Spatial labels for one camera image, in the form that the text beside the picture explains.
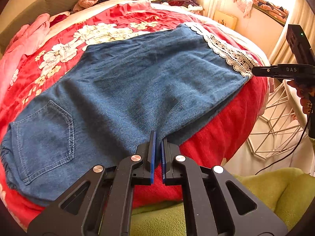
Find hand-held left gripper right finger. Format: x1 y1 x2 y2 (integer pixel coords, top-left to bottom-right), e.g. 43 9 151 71
161 139 288 236

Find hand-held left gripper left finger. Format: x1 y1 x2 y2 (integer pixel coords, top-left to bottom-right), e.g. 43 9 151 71
27 130 157 236

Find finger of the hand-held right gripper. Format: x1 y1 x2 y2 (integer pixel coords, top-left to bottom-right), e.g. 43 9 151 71
251 64 279 77

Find blue denim pants lace hem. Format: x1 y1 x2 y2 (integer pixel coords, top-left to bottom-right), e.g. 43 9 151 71
0 23 258 207

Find green fleece pants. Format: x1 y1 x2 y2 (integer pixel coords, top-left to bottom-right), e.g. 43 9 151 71
129 167 315 236

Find person's right hand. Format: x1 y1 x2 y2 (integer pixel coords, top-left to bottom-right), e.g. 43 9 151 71
287 80 312 115

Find cream curtain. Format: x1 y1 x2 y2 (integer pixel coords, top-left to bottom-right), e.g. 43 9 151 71
267 0 315 64

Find patterned cloth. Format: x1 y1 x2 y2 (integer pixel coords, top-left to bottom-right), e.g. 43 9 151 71
252 0 290 25

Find cream picture board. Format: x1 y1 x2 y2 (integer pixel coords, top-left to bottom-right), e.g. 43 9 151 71
213 10 238 31

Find red floral blanket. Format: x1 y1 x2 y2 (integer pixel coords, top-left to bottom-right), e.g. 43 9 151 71
0 0 270 229

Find pink floral cloth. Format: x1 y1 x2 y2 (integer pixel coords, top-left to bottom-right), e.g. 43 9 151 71
234 0 254 18

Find purple clothes heap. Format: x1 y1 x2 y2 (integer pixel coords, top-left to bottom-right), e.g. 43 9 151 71
169 0 204 11

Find pink fluffy cloth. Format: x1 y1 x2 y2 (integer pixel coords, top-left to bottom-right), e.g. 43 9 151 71
73 0 104 12

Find grey-green headboard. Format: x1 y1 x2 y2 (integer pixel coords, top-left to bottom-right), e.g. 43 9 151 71
0 0 111 52

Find black cable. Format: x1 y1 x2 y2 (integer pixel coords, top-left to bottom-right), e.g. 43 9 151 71
257 113 312 175

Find white wire basket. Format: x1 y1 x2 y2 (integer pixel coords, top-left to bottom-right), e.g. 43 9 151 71
247 81 307 159

